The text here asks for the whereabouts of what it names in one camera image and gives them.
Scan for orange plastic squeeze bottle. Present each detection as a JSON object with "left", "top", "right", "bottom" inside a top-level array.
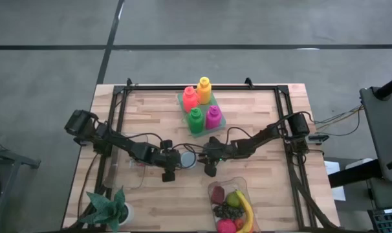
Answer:
[{"left": 182, "top": 86, "right": 199, "bottom": 113}]

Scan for gray metal stand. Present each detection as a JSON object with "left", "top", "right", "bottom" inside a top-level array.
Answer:
[{"left": 0, "top": 142, "right": 41, "bottom": 233}]

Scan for green plastic squeeze bottle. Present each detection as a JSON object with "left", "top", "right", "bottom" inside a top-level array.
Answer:
[{"left": 188, "top": 107, "right": 206, "bottom": 135}]

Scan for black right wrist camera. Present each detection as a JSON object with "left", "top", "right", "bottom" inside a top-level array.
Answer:
[{"left": 228, "top": 139, "right": 248, "bottom": 157}]

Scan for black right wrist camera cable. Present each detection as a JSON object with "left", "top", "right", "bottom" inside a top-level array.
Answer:
[{"left": 226, "top": 126, "right": 256, "bottom": 144}]

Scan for white paper sheet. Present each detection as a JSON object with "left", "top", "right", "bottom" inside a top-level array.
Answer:
[{"left": 323, "top": 161, "right": 346, "bottom": 202}]

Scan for teal translucent plastic tray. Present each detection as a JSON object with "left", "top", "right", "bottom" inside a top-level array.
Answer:
[{"left": 177, "top": 93, "right": 227, "bottom": 139}]

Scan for brown cable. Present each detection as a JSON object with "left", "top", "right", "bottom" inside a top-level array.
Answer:
[{"left": 76, "top": 151, "right": 100, "bottom": 214}]

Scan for black aluminium rig frame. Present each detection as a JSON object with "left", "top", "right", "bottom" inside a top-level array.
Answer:
[{"left": 95, "top": 77, "right": 338, "bottom": 232}]

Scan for yellow plastic squeeze bottle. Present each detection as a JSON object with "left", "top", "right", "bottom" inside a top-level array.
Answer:
[{"left": 197, "top": 76, "right": 213, "bottom": 105}]

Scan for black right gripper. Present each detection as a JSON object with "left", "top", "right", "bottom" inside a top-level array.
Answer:
[{"left": 201, "top": 135, "right": 232, "bottom": 178}]

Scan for yellow toy banana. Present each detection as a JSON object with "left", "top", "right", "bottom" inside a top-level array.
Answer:
[{"left": 235, "top": 190, "right": 254, "bottom": 233}]

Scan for dark purple toy grapes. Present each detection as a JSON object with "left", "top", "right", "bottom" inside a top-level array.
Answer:
[{"left": 213, "top": 203, "right": 245, "bottom": 219}]

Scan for dark red toy onion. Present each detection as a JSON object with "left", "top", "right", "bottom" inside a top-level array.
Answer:
[{"left": 210, "top": 186, "right": 226, "bottom": 205}]

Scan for clear plastic bin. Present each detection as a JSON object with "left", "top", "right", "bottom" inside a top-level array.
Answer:
[
  {"left": 208, "top": 176, "right": 261, "bottom": 233},
  {"left": 103, "top": 134, "right": 150, "bottom": 190}
]

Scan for red toy apple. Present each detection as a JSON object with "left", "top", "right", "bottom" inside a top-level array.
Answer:
[{"left": 217, "top": 218, "right": 237, "bottom": 233}]

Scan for green plant in white pot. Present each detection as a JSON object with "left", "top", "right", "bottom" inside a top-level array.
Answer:
[{"left": 81, "top": 186, "right": 135, "bottom": 232}]

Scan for pink plastic squeeze bottle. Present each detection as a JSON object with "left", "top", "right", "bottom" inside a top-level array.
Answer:
[{"left": 204, "top": 105, "right": 223, "bottom": 130}]

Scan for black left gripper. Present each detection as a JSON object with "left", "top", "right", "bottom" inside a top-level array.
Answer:
[{"left": 153, "top": 139, "right": 182, "bottom": 183}]

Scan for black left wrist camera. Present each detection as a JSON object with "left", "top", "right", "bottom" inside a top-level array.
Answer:
[{"left": 131, "top": 142, "right": 155, "bottom": 162}]

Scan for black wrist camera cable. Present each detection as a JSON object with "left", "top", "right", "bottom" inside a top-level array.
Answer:
[
  {"left": 126, "top": 132, "right": 166, "bottom": 145},
  {"left": 226, "top": 126, "right": 256, "bottom": 144}
]

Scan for white lidded tin can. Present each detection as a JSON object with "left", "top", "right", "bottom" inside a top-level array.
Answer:
[{"left": 180, "top": 151, "right": 197, "bottom": 169}]

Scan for yellow cable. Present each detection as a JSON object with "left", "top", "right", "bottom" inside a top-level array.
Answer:
[{"left": 314, "top": 105, "right": 365, "bottom": 137}]

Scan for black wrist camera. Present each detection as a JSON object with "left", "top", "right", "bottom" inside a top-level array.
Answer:
[
  {"left": 228, "top": 139, "right": 248, "bottom": 157},
  {"left": 131, "top": 142, "right": 155, "bottom": 162}
]

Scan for green toy pear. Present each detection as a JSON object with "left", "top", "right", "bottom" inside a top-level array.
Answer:
[{"left": 226, "top": 191, "right": 242, "bottom": 209}]

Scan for black left wrist camera cable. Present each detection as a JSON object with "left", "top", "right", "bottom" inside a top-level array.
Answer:
[{"left": 126, "top": 132, "right": 166, "bottom": 145}]

